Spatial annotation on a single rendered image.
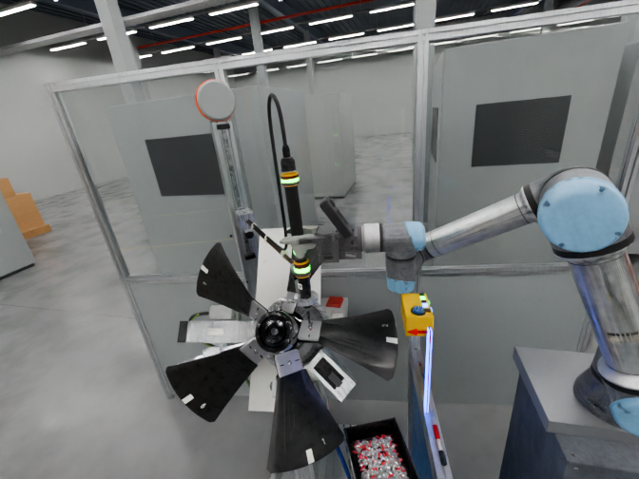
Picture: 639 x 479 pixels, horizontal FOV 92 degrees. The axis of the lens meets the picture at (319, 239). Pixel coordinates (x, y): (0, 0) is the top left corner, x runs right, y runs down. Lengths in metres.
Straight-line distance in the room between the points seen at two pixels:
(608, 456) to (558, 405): 0.12
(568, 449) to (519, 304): 0.98
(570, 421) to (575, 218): 0.56
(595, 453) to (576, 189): 0.65
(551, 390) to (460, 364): 1.02
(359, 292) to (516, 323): 0.84
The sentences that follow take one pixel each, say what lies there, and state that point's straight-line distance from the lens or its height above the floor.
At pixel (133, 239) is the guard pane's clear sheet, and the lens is 2.04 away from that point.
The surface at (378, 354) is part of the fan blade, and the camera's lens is 0.93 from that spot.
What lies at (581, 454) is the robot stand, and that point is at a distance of 1.06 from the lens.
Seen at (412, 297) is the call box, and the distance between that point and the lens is 1.31.
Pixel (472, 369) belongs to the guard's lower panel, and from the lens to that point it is 2.13.
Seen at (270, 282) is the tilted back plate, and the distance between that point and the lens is 1.25.
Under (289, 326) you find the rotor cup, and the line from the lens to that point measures 0.92.
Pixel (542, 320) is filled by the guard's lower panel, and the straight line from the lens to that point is 2.03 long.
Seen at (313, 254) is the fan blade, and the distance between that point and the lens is 0.97.
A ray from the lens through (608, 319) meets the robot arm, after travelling 0.79.
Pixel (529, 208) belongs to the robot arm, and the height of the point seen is 1.55.
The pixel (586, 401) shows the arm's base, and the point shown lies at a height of 1.06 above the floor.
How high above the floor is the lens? 1.79
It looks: 22 degrees down
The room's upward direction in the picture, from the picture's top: 6 degrees counter-clockwise
